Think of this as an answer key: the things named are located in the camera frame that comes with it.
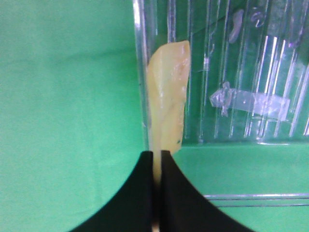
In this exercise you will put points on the clear left plastic container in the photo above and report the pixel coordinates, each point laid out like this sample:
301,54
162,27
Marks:
245,140

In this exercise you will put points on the yellow cheese slice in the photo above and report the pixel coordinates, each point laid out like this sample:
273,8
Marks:
167,80

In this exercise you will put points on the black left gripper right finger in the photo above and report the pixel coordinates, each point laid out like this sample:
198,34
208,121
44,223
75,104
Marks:
184,209

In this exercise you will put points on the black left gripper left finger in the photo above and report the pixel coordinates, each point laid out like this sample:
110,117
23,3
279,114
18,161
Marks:
130,209

